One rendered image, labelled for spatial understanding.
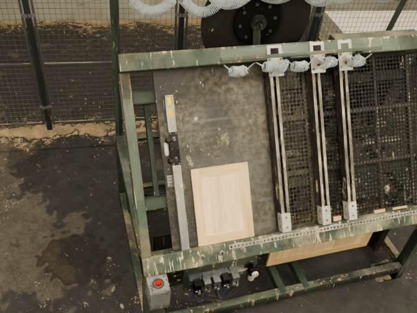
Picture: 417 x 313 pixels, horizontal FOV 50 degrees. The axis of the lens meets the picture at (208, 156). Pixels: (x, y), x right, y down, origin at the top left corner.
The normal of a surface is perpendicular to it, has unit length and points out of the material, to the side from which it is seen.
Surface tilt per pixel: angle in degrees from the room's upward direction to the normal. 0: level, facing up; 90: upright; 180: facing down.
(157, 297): 90
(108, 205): 0
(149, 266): 53
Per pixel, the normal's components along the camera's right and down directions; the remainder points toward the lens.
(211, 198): 0.27, 0.07
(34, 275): 0.08, -0.74
